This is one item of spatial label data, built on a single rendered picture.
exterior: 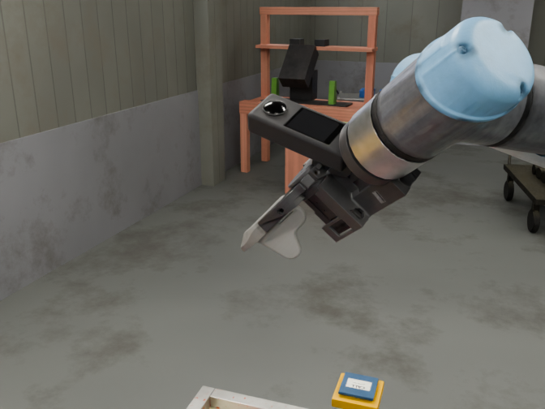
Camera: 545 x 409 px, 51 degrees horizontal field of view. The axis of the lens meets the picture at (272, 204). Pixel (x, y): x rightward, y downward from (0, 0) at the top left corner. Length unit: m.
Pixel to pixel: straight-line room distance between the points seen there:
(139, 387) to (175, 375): 0.21
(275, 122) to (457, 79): 0.21
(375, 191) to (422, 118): 0.13
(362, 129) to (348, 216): 0.11
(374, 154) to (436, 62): 0.10
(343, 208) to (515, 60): 0.22
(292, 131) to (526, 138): 0.21
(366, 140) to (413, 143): 0.05
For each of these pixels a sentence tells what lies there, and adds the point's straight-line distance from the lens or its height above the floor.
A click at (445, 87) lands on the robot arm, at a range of 0.45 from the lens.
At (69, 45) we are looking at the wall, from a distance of 4.90.
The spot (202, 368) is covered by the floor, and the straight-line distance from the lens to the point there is 3.51.
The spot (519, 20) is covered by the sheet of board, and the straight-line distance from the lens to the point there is 9.37.
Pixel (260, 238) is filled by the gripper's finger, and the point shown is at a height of 1.76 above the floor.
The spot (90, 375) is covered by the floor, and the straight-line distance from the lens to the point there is 3.59.
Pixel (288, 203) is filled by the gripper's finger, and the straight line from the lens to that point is 0.59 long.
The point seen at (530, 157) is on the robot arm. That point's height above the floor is 1.84.
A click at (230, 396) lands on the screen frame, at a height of 0.99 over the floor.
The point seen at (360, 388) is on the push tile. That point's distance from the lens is 1.74.
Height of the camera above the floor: 2.01
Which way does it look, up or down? 19 degrees down
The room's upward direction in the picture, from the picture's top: straight up
